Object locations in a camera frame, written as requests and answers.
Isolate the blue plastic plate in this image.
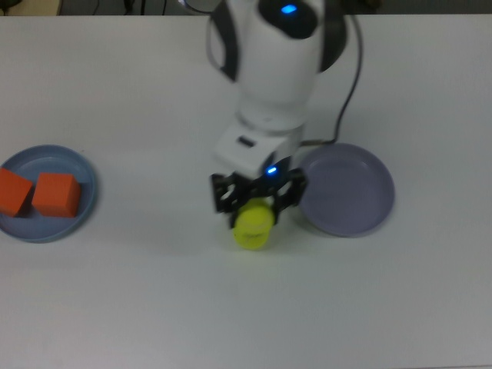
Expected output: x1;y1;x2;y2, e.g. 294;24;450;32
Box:
0;144;100;244

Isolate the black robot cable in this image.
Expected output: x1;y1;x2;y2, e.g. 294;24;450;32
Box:
298;13;364;149

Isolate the purple plastic plate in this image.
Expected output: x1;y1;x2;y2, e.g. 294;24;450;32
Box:
298;142;396;238

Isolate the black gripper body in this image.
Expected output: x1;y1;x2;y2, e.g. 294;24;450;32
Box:
238;148;299;201

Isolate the orange foam cube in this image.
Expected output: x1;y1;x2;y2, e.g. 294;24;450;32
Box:
31;172;82;219
0;168;34;218

